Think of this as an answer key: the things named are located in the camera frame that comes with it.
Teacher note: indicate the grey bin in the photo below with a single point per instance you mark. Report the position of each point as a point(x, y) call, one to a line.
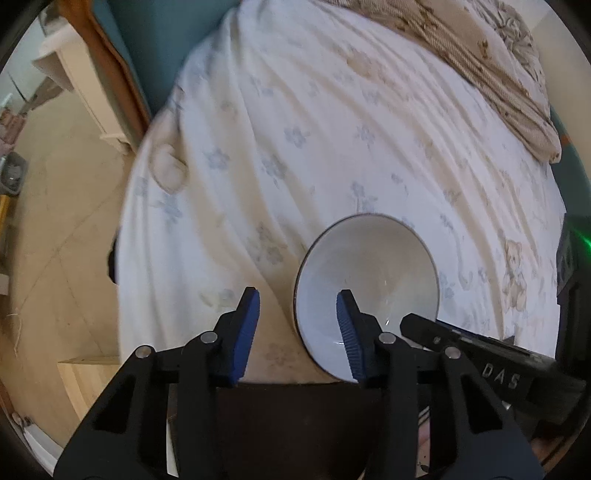
point(11, 173)

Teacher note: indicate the light wooden board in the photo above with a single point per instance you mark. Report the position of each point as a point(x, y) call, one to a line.
point(87, 369)

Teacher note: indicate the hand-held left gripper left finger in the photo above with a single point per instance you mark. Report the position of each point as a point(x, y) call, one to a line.
point(244, 334)

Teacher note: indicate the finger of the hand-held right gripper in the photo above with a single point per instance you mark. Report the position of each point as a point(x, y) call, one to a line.
point(429, 334)

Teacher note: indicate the white side shelf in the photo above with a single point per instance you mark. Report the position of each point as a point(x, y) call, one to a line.
point(69, 78)

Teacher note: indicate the white floral bedsheet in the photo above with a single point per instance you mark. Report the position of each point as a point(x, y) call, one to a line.
point(323, 138)

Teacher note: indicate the yellow object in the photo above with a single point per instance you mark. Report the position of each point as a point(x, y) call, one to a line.
point(3, 210)

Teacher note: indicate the white flared bowl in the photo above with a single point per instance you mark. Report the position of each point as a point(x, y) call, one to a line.
point(369, 258)

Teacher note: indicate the black mat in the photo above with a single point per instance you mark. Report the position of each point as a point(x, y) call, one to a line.
point(286, 415)

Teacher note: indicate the beige patterned blanket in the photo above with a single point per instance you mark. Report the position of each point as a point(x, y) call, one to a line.
point(498, 69)

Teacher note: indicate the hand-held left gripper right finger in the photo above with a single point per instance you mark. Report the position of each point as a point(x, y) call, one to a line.
point(348, 339)

